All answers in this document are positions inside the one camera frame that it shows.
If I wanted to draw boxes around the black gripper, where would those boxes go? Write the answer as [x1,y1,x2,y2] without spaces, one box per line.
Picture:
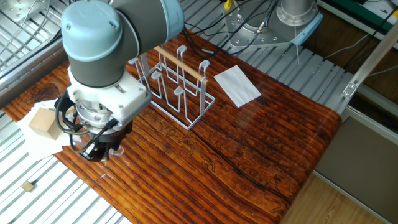
[82,119,134,163]

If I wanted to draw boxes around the clear glass cup with handle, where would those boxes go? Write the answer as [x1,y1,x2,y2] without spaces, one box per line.
[105,145,126,158]

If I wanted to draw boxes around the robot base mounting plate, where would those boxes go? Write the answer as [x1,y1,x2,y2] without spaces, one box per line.
[223,4,324,54]

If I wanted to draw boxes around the white mug drying rack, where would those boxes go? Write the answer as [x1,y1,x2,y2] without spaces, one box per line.
[127,45,216,131]

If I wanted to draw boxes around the crumpled white napkin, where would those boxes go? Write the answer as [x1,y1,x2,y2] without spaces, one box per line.
[15,98,85,162]

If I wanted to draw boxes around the large wooden cube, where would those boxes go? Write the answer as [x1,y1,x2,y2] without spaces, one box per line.
[28,107,63,141]

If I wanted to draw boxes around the tiny wooden cube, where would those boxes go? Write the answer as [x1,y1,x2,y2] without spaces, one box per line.
[21,180,35,193]

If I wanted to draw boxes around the white paper sheet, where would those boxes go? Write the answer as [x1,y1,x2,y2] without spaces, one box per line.
[213,64,262,108]

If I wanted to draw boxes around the grey flat panel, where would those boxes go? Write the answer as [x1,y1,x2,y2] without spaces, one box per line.
[313,115,398,224]

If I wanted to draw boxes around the black cable with angled plug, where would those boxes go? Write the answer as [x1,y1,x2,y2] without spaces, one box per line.
[55,90,121,154]

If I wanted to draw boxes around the aluminium table frame rail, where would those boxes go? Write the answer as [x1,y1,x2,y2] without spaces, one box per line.
[0,37,68,108]

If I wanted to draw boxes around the silver round mount with plate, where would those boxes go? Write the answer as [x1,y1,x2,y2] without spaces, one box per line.
[0,0,52,24]

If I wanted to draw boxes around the black cable with metal connector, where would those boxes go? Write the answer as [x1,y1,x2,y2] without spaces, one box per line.
[217,0,282,58]

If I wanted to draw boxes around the aluminium frame post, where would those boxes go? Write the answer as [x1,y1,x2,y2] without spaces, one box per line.
[341,18,398,100]

